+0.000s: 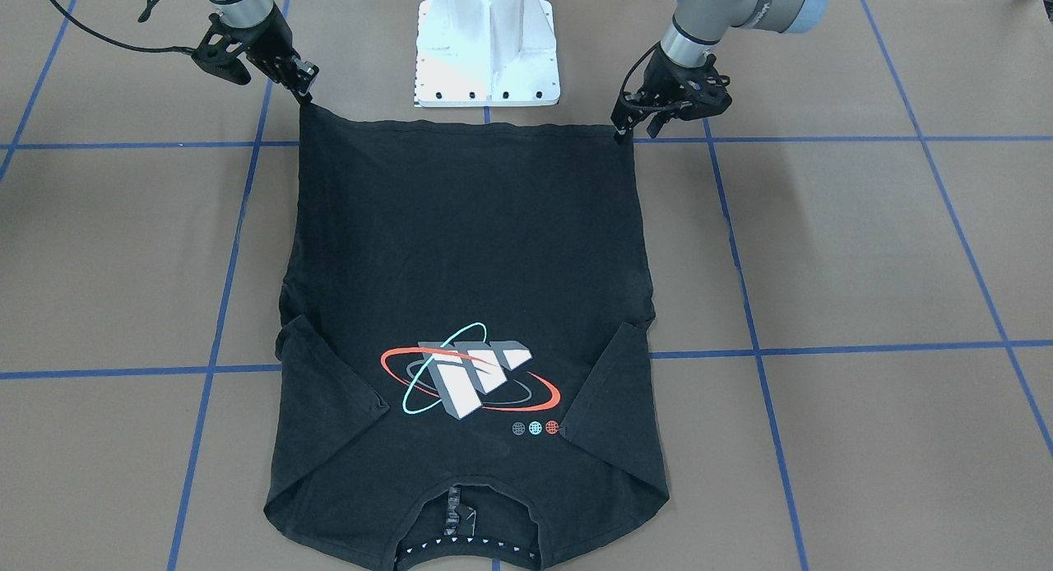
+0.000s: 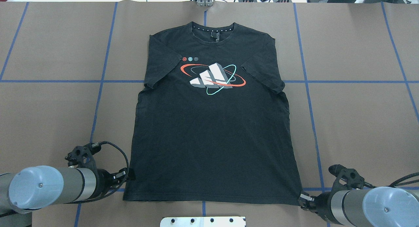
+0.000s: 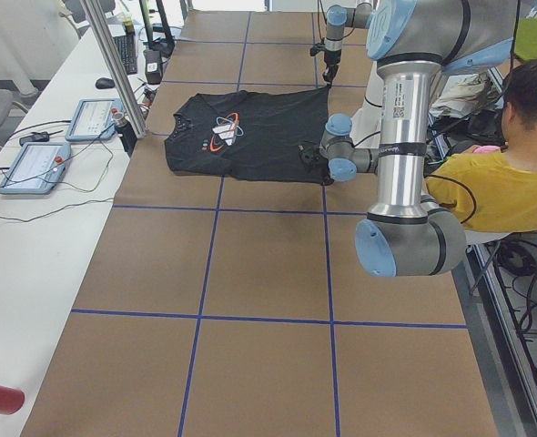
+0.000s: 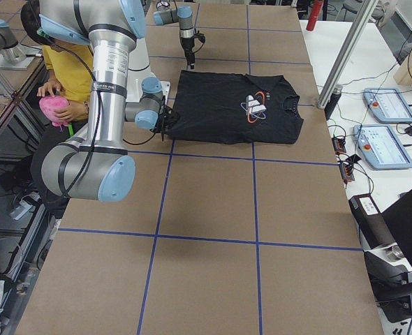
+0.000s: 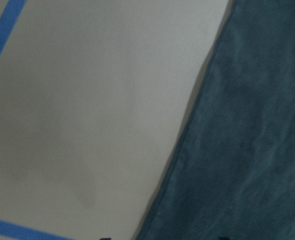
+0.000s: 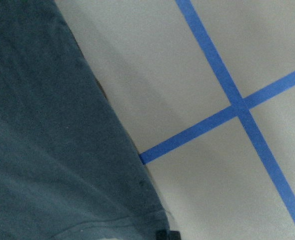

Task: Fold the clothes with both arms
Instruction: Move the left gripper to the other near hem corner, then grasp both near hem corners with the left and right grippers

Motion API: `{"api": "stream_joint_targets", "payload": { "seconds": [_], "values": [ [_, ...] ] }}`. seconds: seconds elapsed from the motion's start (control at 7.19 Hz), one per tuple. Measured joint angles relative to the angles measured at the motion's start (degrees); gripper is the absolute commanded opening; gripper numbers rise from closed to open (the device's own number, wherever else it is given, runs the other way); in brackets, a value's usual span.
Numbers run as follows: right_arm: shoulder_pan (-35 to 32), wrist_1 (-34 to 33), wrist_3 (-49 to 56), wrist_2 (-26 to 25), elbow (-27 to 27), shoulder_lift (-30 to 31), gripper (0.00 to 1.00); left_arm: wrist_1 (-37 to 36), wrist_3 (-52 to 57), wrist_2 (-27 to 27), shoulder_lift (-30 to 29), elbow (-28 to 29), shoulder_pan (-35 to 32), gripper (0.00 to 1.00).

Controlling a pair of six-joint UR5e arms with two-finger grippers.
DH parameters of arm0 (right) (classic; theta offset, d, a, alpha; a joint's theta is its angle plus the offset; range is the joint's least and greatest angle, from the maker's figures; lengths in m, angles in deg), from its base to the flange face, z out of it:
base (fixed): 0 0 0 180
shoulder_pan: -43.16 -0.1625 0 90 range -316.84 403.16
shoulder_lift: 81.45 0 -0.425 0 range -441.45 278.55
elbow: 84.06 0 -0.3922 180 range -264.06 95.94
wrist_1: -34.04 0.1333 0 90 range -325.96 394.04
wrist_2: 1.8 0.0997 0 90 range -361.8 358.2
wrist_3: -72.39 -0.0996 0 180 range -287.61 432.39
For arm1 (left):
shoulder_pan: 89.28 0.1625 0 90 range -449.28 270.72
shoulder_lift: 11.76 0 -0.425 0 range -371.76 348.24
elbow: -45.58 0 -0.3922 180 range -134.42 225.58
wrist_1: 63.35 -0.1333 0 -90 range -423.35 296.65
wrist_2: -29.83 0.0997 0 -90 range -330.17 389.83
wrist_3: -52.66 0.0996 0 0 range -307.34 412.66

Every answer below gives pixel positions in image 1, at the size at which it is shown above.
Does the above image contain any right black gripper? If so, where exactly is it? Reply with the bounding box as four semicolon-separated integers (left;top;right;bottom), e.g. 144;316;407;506
191;12;318;104

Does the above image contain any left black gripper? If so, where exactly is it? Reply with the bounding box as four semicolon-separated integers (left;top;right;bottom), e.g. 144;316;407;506
610;50;732;141

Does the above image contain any black graphic t-shirt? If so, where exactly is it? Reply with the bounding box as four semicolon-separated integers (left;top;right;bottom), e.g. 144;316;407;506
264;104;670;570

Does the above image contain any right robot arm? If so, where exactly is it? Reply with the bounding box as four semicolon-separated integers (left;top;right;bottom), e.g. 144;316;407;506
188;0;318;104

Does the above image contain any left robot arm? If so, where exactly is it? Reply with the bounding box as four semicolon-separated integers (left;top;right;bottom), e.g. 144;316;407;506
610;0;828;144

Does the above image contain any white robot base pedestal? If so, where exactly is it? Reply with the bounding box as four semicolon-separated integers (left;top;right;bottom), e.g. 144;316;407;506
414;0;561;109

